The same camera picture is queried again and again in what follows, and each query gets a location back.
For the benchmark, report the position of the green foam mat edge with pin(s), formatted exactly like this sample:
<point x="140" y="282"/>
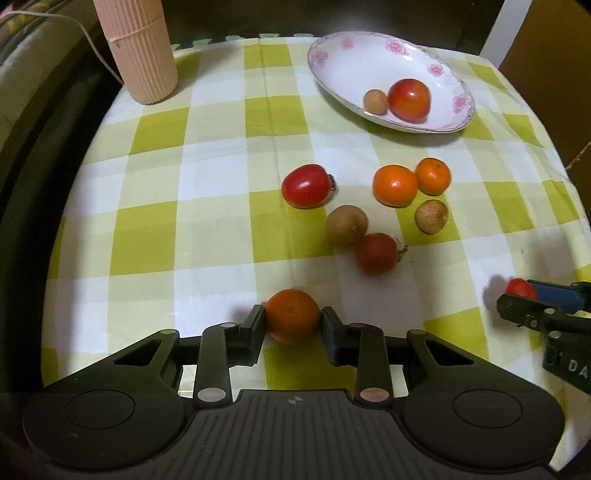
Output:
<point x="195" y="43"/>

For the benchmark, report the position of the white floral plate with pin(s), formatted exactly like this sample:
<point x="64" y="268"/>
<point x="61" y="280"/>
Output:
<point x="348" y="64"/>

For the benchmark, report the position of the pink ribbed tube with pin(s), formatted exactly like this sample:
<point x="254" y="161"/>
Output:
<point x="138" y="39"/>

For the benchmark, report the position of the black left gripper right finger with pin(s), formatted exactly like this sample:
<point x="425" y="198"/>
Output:
<point x="363" y="347"/>

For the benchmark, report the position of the small brown longan in plate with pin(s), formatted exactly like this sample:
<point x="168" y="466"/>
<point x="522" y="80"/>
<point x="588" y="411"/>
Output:
<point x="376" y="102"/>

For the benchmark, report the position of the red cherry tomato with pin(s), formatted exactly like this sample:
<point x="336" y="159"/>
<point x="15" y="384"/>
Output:
<point x="521" y="288"/>

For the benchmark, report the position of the red oblong tomato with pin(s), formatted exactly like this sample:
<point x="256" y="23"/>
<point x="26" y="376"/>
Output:
<point x="308" y="186"/>

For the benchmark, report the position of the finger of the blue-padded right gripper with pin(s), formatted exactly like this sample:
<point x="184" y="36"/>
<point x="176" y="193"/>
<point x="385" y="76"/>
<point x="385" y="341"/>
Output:
<point x="570" y="298"/>

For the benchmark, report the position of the grey sofa cushion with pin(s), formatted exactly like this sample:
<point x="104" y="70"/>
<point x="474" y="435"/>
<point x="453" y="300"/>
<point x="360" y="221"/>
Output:
<point x="34" y="41"/>

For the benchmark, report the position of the large red tomato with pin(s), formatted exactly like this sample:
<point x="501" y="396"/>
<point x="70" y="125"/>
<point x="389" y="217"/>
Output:
<point x="410" y="100"/>

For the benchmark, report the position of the cardboard box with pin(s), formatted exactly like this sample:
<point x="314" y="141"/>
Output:
<point x="549" y="64"/>

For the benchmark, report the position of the small orange tangerine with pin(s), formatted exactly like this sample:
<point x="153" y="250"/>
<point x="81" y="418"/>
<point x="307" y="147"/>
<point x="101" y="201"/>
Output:
<point x="433" y="176"/>

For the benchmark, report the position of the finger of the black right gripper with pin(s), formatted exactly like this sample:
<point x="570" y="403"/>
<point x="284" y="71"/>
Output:
<point x="526" y="312"/>

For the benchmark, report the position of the green checked tablecloth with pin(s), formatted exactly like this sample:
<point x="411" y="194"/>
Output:
<point x="176" y="218"/>

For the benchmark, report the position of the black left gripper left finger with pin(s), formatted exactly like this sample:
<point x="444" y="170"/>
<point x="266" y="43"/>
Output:
<point x="222" y="347"/>

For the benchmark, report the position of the dark red tomato with stem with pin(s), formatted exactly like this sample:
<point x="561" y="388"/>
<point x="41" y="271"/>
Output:
<point x="378" y="253"/>

